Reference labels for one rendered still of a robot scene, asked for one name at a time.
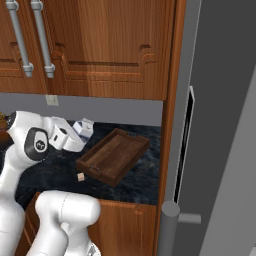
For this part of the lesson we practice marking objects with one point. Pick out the small beige sugar cube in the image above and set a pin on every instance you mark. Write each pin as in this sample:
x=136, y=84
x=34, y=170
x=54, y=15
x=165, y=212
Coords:
x=80, y=177

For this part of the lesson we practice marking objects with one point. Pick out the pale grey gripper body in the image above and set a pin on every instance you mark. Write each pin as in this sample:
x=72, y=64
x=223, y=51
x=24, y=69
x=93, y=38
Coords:
x=84, y=128

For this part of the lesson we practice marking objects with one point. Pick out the wide wooden wall cupboard door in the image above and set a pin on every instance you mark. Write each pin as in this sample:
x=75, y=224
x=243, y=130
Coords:
x=110, y=40

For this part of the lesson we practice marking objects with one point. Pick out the wooden base cupboard front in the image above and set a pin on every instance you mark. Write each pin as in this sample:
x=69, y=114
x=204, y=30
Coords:
x=126, y=230

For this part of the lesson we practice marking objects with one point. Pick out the grey fridge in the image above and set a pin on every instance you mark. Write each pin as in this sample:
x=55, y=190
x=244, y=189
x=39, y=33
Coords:
x=220, y=100

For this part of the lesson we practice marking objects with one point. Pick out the dark brown wooden tray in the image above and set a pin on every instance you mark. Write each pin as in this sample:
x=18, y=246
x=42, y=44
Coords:
x=113, y=156

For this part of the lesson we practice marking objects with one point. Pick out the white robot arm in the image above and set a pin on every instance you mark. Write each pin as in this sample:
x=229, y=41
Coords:
x=13, y=186

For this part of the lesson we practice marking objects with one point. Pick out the beige wall socket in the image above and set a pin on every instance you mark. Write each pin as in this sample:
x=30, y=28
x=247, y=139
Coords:
x=52, y=100

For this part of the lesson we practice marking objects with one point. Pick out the brown wooden object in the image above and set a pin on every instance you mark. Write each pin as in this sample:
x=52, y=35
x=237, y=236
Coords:
x=3, y=128

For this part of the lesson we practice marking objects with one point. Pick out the tall wooden side panel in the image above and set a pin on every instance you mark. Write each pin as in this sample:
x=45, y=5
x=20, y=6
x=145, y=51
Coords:
x=171, y=83

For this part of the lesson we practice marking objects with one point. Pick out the narrow wooden wall cupboard door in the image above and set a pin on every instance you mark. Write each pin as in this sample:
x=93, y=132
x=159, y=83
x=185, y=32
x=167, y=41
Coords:
x=10, y=81

